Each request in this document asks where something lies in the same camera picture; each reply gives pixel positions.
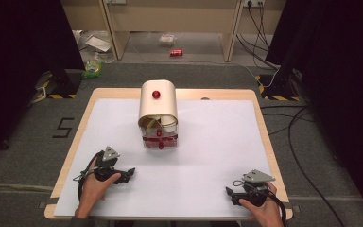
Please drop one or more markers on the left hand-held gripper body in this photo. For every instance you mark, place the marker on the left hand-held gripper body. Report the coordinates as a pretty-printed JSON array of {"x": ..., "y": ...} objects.
[{"x": 107, "y": 167}]

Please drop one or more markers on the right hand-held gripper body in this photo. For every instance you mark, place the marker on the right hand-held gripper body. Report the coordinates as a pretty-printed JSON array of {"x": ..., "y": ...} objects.
[{"x": 255, "y": 190}]

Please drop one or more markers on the pile of red packets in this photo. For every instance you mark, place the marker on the pile of red packets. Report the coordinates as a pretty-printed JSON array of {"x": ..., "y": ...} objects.
[{"x": 152, "y": 143}]

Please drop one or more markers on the clear drawer with red knobs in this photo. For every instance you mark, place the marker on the clear drawer with red knobs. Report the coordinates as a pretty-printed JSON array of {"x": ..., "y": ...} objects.
[{"x": 167, "y": 142}]

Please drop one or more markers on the beige cylinder container red knob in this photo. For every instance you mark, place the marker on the beige cylinder container red knob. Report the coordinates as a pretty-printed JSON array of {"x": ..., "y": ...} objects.
[{"x": 157, "y": 105}]

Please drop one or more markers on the person's right hand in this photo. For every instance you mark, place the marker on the person's right hand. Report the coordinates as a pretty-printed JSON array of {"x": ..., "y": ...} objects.
[{"x": 267, "y": 213}]

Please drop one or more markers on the person's left hand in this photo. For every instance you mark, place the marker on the person's left hand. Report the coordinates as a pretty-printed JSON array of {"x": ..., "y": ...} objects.
[{"x": 93, "y": 194}]

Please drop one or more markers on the white paper mat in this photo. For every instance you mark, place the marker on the white paper mat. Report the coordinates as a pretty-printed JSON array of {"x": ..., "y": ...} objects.
[{"x": 208, "y": 151}]

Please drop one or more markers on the white paper cup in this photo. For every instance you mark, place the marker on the white paper cup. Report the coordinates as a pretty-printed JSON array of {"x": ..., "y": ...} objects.
[{"x": 168, "y": 121}]

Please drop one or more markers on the black stand base striped tape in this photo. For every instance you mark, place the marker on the black stand base striped tape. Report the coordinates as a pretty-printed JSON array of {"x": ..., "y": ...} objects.
[
  {"x": 277, "y": 88},
  {"x": 63, "y": 85}
]

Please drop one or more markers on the white paper sheet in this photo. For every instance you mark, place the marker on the white paper sheet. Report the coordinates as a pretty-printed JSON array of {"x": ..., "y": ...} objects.
[{"x": 98, "y": 43}]

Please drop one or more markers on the red drink can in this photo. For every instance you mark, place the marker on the red drink can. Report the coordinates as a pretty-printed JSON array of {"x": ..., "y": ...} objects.
[{"x": 176, "y": 52}]

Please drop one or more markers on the clear plastic bag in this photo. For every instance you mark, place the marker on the clear plastic bag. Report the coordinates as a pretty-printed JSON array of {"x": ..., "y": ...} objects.
[{"x": 82, "y": 39}]

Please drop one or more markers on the black curtain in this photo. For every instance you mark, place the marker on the black curtain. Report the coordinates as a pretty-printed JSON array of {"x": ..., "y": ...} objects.
[
  {"x": 19, "y": 63},
  {"x": 343, "y": 78}
]

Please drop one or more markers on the clear plastic container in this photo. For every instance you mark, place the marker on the clear plastic container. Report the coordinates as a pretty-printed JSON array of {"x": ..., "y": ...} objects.
[{"x": 167, "y": 39}]

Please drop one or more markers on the beige wooden desk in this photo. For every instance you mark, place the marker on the beige wooden desk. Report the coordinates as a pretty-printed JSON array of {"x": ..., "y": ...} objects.
[{"x": 176, "y": 15}]

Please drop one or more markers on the white wall socket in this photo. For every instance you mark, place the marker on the white wall socket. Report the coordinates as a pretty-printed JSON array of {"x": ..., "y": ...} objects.
[{"x": 253, "y": 3}]

